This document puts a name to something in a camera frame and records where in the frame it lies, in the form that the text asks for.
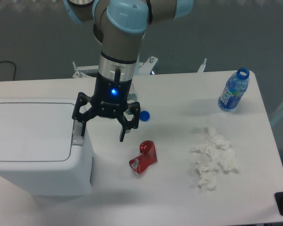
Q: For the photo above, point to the crumpled white tissue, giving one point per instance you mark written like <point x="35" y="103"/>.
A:
<point x="218" y="155"/>

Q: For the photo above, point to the crushed red can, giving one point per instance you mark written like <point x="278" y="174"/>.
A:
<point x="147" y="157"/>

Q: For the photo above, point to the blue plastic bottle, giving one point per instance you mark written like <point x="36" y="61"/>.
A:
<point x="234" y="89"/>

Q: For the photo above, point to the clear empty plastic bottle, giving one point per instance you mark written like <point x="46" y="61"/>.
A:
<point x="131" y="100"/>

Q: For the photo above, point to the white trash can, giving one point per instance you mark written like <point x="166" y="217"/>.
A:
<point x="42" y="149"/>

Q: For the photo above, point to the blue bottle cap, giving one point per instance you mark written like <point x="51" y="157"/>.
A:
<point x="144" y="115"/>

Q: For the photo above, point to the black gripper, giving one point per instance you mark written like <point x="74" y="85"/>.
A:
<point x="109" y="97"/>

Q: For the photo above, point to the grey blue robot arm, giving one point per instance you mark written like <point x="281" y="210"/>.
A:
<point x="119" y="25"/>

